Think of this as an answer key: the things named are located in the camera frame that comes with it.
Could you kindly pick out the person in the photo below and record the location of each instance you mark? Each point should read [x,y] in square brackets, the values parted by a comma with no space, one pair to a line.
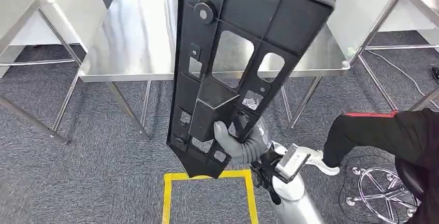
[394,136]

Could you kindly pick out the person's white shoe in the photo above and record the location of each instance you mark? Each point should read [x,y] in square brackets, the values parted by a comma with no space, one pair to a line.
[324,167]

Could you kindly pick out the black plastic frame panel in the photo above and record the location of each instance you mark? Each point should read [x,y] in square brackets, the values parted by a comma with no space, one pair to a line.
[223,88]

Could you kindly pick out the steel table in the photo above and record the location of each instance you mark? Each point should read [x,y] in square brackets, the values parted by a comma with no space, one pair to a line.
[133,34]
[24,13]
[377,13]

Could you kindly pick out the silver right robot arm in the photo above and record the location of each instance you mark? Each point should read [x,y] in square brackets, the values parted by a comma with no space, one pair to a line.
[295,198]

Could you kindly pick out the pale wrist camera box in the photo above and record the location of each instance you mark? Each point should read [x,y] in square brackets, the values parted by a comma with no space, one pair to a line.
[291,162]

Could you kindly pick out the chrome base swivel chair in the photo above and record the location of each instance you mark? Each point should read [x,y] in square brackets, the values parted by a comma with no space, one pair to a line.
[384,191]

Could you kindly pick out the yellow floor tape square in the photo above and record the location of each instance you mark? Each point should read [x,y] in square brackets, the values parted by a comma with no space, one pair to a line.
[167,198]

